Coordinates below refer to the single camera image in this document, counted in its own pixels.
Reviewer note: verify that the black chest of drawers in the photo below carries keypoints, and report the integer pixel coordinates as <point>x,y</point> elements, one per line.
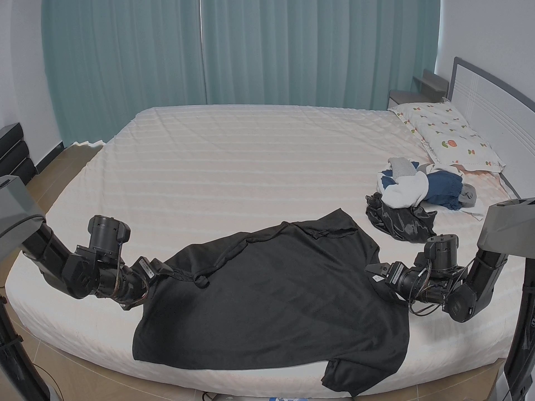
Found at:
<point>14,153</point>

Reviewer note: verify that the blue-green curtain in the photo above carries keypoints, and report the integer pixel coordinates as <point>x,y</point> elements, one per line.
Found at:
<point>317,36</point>
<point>125,48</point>

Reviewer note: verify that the white printed pillow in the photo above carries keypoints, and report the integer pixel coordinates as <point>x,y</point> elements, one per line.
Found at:
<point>451,136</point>

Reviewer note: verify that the grey bedside table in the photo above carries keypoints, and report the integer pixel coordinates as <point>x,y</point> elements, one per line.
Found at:
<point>430,84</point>

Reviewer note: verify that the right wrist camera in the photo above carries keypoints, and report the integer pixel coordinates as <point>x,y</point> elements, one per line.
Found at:
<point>420,262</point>

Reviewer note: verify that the pile of clothes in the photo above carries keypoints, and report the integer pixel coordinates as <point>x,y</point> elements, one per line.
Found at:
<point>409,190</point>

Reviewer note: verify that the black satin garment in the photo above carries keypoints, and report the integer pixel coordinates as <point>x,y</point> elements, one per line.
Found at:
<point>401,224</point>

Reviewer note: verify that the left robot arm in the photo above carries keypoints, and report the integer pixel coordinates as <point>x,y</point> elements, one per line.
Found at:
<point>71,274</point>

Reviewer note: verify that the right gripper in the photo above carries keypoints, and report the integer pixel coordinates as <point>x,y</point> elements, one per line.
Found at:
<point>403,284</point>

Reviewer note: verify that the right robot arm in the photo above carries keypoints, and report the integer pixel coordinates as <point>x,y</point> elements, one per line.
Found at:
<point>472,299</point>

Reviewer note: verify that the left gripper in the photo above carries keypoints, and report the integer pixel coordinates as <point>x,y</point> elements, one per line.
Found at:
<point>133,282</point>

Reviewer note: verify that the bed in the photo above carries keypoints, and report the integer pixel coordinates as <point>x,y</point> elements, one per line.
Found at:
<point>250,173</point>

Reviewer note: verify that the black T-shirt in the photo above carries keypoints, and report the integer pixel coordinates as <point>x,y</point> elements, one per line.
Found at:
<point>271,299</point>

